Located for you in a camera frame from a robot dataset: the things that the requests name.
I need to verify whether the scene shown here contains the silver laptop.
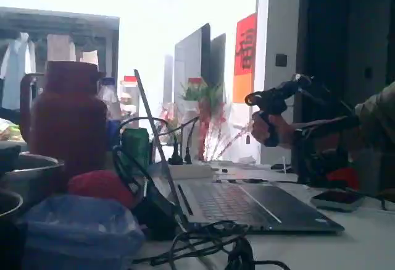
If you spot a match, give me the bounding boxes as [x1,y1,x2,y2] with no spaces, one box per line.
[133,69,346,234]

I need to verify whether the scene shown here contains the dark red thermos jug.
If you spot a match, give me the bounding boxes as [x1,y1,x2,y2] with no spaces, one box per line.
[19,61,109,179]

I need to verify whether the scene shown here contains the steel bowl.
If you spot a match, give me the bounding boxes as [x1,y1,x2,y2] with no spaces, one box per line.
[0,188,25,270]

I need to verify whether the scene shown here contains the leader arm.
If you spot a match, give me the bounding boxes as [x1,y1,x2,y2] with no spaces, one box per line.
[288,72,362,188]

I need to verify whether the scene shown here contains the large grey panel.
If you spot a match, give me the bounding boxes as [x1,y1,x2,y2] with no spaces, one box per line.
[173,22,212,106]

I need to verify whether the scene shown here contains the blue plastic bag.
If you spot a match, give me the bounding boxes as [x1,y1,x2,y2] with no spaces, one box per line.
[22,193,146,270]

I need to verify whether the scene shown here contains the black smartphone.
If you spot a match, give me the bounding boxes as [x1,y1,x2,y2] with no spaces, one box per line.
[309,188,365,213]

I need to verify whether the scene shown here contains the steel pot with handle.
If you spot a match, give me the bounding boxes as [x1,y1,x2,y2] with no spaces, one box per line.
[0,151,67,213]

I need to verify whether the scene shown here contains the black bundled cable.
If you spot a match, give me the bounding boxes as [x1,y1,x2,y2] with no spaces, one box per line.
[226,237,256,270]

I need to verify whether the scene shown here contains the person's right hand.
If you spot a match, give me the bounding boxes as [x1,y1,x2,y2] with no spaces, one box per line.
[251,111,296,148]

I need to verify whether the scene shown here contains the hanging beige towel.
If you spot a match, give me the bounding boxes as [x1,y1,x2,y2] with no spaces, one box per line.
[46,33,77,62]

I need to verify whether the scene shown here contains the white power strip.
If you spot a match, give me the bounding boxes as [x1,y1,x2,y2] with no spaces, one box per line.
[167,162,214,180]

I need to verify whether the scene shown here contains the red knitted ball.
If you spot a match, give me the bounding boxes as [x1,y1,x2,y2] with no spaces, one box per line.
[66,169,137,211]

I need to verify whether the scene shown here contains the hanging white cloth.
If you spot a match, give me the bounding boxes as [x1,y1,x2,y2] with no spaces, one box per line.
[80,49,100,67]

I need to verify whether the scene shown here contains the blue-capped bottle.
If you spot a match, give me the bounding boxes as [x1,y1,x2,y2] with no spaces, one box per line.
[99,77,122,121]

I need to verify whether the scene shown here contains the black charger cable tangle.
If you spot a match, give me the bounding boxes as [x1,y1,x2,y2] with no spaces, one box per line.
[132,219,291,270]

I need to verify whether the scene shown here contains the dark window frame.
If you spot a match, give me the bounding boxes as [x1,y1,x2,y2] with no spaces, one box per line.
[0,6,121,111]

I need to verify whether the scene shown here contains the hanging white shirt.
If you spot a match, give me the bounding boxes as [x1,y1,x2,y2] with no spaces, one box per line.
[0,32,37,111]

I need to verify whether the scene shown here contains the green potted plant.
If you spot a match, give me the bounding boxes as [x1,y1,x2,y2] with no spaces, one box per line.
[180,80,230,163]

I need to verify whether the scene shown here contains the small dark panel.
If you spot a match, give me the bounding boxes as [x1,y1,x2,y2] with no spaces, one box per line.
[210,33,228,88]

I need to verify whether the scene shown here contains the black laptop charger brick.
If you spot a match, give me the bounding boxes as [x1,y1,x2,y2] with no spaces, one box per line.
[134,185,180,242]

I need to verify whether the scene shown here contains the red branch decoration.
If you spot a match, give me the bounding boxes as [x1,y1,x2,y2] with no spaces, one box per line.
[197,96,257,163]

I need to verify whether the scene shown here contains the dark door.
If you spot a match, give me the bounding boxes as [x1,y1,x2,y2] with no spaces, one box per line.
[296,0,395,192]

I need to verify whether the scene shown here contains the black plug cable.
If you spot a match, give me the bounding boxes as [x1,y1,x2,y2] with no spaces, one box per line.
[118,116,181,165]
[183,116,200,165]

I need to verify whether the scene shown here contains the red orange calligraphy poster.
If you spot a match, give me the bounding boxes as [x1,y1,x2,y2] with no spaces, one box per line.
[232,12,259,104]

